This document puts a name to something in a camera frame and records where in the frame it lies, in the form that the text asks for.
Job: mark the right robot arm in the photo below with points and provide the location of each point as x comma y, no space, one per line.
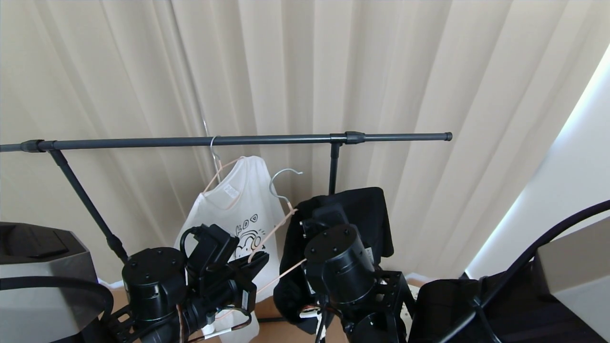
338,267

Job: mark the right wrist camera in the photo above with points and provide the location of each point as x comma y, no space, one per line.
324,221

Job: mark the white printed t-shirt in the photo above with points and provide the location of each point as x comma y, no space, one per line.
214,219

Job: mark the black garment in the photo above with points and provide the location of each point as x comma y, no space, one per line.
362,214

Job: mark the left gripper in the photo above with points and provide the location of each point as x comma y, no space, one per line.
219,300

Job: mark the beige curtain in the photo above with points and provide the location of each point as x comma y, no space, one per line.
381,71

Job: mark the pink clothes hanger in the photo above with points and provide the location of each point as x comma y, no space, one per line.
212,180
271,235

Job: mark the black clothes rack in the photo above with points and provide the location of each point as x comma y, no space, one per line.
143,142

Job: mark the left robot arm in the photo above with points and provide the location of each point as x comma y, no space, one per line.
152,281

